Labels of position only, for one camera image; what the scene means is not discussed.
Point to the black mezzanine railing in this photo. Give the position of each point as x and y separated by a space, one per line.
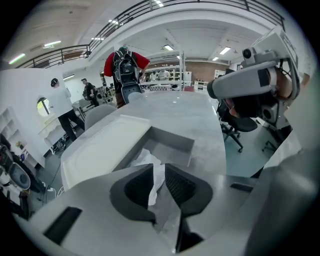
105 32

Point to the person's right hand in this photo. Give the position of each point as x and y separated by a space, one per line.
285 85

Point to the white plastic tray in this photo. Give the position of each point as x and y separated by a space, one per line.
100 147

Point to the white dressing table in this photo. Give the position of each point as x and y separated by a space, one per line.
51 130

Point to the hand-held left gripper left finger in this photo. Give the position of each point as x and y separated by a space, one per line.
100 225

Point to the white wall shelf unit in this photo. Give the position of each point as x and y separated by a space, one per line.
11 130

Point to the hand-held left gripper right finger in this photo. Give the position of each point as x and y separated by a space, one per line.
220 197

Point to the grey marble table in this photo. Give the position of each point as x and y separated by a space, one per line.
180 117

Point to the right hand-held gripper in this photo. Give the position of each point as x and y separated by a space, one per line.
272 42

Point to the black office chair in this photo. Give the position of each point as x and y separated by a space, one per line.
240 125

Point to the white shelf rack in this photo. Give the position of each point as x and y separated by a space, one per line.
182 70

